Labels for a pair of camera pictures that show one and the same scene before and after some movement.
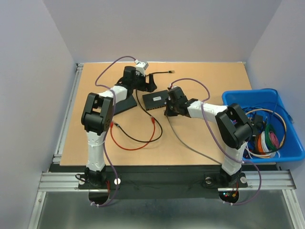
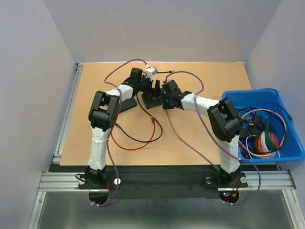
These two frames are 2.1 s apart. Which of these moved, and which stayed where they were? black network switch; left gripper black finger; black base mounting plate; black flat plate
Moved: left gripper black finger
Stayed: black flat plate; black base mounting plate; black network switch
